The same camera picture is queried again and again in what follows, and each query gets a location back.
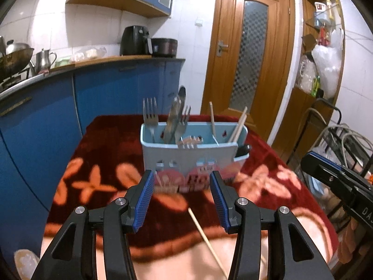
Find steel kettle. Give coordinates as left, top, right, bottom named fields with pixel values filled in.
left=29, top=49, right=57, bottom=76

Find dark rice cooker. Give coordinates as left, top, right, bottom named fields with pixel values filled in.
left=151, top=38, right=178, bottom=58

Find wooden door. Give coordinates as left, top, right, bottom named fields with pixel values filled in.
left=201, top=0, right=295, bottom=140

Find person's right hand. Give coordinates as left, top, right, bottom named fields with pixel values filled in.
left=338, top=218, right=359, bottom=264

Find black spoon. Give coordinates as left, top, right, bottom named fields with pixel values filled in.
left=235, top=143, right=252, bottom=158

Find black air fryer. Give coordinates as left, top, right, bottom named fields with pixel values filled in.
left=120, top=25, right=152, bottom=56

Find wooden shelf unit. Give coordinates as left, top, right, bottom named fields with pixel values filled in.
left=272, top=0, right=345, bottom=169

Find light blue utensil box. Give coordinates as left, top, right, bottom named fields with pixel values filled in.
left=140, top=121, right=249, bottom=193

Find white plastic bag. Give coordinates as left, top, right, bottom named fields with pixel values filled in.
left=311, top=28, right=344, bottom=99

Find blue base cabinets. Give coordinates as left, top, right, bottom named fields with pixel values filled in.
left=1, top=58, right=183, bottom=265

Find steel fork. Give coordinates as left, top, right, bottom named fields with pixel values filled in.
left=142, top=97, right=159, bottom=142
left=174, top=106, right=191, bottom=144

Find wok with lid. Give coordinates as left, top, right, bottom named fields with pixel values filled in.
left=1, top=36, right=34, bottom=82

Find bamboo chopstick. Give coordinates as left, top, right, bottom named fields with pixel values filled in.
left=188, top=207, right=228, bottom=279
left=209, top=101, right=216, bottom=140

